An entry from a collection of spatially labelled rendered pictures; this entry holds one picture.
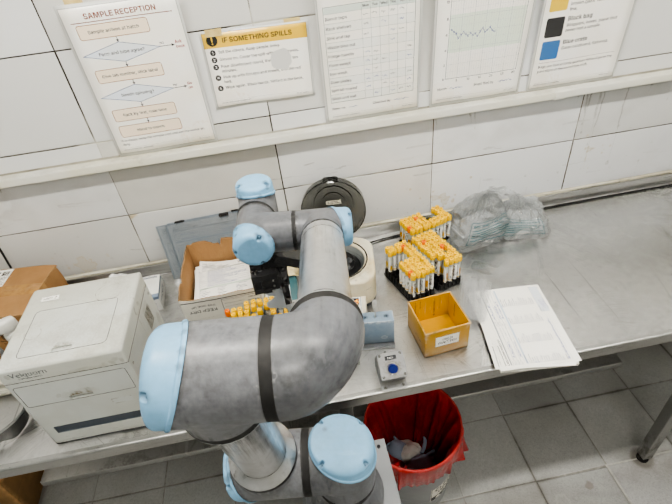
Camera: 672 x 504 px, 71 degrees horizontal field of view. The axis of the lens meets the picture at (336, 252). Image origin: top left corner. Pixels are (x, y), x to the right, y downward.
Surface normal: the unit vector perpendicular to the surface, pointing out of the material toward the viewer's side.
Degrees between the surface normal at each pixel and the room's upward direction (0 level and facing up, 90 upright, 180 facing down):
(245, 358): 29
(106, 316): 0
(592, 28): 93
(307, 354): 39
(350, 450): 10
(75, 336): 0
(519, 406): 0
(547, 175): 90
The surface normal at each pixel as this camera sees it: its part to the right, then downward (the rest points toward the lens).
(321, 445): 0.08, -0.75
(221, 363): -0.02, -0.42
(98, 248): 0.17, 0.61
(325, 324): 0.38, -0.74
